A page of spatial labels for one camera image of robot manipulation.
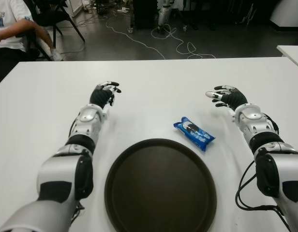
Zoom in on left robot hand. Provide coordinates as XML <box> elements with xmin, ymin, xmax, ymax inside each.
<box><xmin>89</xmin><ymin>81</ymin><xmax>122</xmax><ymax>109</ymax></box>

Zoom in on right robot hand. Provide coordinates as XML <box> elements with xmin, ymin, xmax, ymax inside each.
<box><xmin>205</xmin><ymin>85</ymin><xmax>248</xmax><ymax>111</ymax></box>

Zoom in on blue Oreo cookie package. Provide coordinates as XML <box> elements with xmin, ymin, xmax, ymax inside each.
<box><xmin>173</xmin><ymin>116</ymin><xmax>216</xmax><ymax>153</ymax></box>

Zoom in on white side table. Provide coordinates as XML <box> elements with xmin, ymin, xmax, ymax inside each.
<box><xmin>276</xmin><ymin>44</ymin><xmax>298</xmax><ymax>73</ymax></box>

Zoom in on person with bare legs, sneakers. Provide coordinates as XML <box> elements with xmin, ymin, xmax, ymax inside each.
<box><xmin>34</xmin><ymin>23</ymin><xmax>64</xmax><ymax>61</ymax></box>

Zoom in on grey folded stand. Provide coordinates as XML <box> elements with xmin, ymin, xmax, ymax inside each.
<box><xmin>240</xmin><ymin>2</ymin><xmax>257</xmax><ymax>25</ymax></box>

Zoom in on black chair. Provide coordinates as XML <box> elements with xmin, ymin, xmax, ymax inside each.
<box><xmin>25</xmin><ymin>0</ymin><xmax>86</xmax><ymax>61</ymax></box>

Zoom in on black cabinet on casters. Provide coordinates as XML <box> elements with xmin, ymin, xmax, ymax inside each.
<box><xmin>131</xmin><ymin>0</ymin><xmax>159</xmax><ymax>33</ymax></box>

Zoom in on white storage cabinet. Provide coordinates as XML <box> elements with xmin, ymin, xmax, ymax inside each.
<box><xmin>63</xmin><ymin>0</ymin><xmax>84</xmax><ymax>17</ymax></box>

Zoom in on white curved pillar base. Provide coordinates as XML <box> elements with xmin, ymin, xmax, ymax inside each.
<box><xmin>269</xmin><ymin>0</ymin><xmax>298</xmax><ymax>32</ymax></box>

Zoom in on silver humanoid robot leg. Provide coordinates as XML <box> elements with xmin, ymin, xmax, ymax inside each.
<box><xmin>156</xmin><ymin>0</ymin><xmax>175</xmax><ymax>32</ymax></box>

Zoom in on dark round tray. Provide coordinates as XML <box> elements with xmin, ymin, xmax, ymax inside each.
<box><xmin>104</xmin><ymin>138</ymin><xmax>218</xmax><ymax>232</ymax></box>

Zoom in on seated person in white shirt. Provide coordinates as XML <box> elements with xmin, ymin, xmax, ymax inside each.
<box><xmin>0</xmin><ymin>0</ymin><xmax>41</xmax><ymax>83</ymax></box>

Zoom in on white floor cable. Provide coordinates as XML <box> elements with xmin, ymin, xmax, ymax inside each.
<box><xmin>105</xmin><ymin>18</ymin><xmax>216</xmax><ymax>60</ymax></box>

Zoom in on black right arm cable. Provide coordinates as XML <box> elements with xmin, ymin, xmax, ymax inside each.
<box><xmin>235</xmin><ymin>159</ymin><xmax>291</xmax><ymax>232</ymax></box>

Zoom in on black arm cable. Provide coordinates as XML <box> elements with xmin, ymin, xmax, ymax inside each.
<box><xmin>235</xmin><ymin>159</ymin><xmax>291</xmax><ymax>232</ymax></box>
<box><xmin>71</xmin><ymin>202</ymin><xmax>86</xmax><ymax>228</ymax></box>

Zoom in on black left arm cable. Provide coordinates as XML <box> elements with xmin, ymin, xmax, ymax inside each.
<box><xmin>71</xmin><ymin>202</ymin><xmax>86</xmax><ymax>228</ymax></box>

